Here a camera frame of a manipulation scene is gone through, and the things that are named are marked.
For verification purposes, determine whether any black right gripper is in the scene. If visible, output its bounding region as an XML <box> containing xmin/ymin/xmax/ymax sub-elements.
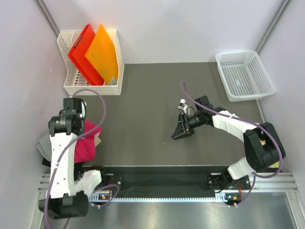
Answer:
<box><xmin>172</xmin><ymin>112</ymin><xmax>204</xmax><ymax>140</ymax></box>

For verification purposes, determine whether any pink red t shirt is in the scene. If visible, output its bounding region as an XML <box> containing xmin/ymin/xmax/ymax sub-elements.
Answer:
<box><xmin>74</xmin><ymin>127</ymin><xmax>102</xmax><ymax>163</ymax></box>

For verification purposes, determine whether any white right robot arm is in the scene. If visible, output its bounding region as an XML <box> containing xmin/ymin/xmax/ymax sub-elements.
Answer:
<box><xmin>171</xmin><ymin>96</ymin><xmax>286</xmax><ymax>189</ymax></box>

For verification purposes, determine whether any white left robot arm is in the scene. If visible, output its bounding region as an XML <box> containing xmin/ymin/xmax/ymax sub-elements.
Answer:
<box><xmin>39</xmin><ymin>97</ymin><xmax>108</xmax><ymax>219</ymax></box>

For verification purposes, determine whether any white plastic mesh basket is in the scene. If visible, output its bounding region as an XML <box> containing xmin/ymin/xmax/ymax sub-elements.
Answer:
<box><xmin>215</xmin><ymin>50</ymin><xmax>276</xmax><ymax>102</ymax></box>

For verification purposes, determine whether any brown folded cloth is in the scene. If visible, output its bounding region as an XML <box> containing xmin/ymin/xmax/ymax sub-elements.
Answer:
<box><xmin>94</xmin><ymin>135</ymin><xmax>101</xmax><ymax>147</ymax></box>

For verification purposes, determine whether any green treehouse book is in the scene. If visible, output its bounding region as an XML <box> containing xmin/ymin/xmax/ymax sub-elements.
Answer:
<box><xmin>268</xmin><ymin>161</ymin><xmax>283</xmax><ymax>169</ymax></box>

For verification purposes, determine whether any orange plastic folder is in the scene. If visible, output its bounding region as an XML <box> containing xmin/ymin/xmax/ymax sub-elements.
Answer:
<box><xmin>85</xmin><ymin>24</ymin><xmax>119</xmax><ymax>85</ymax></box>

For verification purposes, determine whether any white file organizer rack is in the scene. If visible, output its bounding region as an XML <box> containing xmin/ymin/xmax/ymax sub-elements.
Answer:
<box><xmin>57</xmin><ymin>30</ymin><xmax>124</xmax><ymax>95</ymax></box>

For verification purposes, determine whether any red plastic folder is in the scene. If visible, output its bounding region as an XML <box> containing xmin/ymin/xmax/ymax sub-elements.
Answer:
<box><xmin>68</xmin><ymin>24</ymin><xmax>104</xmax><ymax>86</ymax></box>

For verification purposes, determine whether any grey folded t shirt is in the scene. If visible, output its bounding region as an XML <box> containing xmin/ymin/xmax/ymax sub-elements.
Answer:
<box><xmin>36</xmin><ymin>134</ymin><xmax>52</xmax><ymax>162</ymax></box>

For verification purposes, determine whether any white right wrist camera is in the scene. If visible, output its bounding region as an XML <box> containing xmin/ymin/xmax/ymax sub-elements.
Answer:
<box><xmin>178</xmin><ymin>99</ymin><xmax>189</xmax><ymax>114</ymax></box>

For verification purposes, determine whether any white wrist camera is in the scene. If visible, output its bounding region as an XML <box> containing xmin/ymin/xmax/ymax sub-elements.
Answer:
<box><xmin>80</xmin><ymin>100</ymin><xmax>86</xmax><ymax>119</ymax></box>
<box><xmin>178</xmin><ymin>99</ymin><xmax>189</xmax><ymax>114</ymax></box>

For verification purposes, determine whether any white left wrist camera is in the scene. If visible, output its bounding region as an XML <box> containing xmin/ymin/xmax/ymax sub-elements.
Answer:
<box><xmin>80</xmin><ymin>100</ymin><xmax>86</xmax><ymax>119</ymax></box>

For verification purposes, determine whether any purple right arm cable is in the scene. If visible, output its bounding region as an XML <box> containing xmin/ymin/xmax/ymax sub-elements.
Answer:
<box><xmin>180</xmin><ymin>80</ymin><xmax>284</xmax><ymax>206</ymax></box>

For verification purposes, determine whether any aluminium front rail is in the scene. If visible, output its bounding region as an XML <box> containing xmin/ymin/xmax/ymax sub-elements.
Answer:
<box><xmin>38</xmin><ymin>172</ymin><xmax>299</xmax><ymax>203</ymax></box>

